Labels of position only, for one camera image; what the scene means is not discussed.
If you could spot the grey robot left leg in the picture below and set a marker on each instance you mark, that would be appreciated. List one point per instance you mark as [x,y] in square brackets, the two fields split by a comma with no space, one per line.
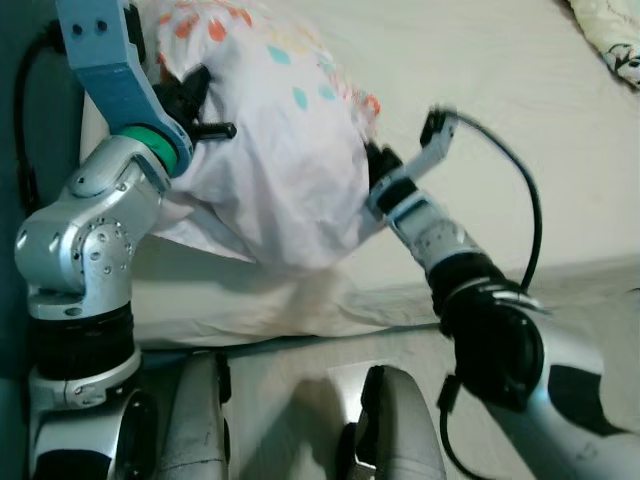
[195,430]

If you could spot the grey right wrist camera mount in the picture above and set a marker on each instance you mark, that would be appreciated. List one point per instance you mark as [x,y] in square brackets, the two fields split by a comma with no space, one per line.
[425,165]

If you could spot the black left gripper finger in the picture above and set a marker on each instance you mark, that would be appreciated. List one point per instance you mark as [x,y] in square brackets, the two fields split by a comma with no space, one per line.
[195,85]

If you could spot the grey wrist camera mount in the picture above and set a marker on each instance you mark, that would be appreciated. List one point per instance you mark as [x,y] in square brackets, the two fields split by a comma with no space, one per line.
[110,70]
[425,165]

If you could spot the pink pillow with coloured spots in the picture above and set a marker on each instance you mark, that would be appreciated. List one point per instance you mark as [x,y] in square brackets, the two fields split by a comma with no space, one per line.
[270,170]

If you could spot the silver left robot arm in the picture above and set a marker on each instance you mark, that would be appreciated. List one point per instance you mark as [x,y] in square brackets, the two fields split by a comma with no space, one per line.
[85,240]

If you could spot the grey robot right leg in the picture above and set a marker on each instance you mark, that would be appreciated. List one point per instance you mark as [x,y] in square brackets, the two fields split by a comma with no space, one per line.
[400,430]

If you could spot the cream cartoon print blanket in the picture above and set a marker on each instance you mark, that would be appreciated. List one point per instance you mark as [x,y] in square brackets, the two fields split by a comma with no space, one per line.
[615,40]

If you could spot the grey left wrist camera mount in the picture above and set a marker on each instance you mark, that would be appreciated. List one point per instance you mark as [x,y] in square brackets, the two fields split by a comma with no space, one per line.
[110,70]

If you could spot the grey robot leg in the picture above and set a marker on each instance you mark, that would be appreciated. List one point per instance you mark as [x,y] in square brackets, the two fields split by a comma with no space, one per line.
[195,430]
[400,430]

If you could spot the bed with white sheet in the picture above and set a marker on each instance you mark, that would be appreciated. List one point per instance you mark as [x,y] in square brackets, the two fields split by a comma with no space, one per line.
[500,60]

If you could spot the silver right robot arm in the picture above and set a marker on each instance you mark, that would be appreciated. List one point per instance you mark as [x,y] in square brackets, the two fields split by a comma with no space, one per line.
[440,240]

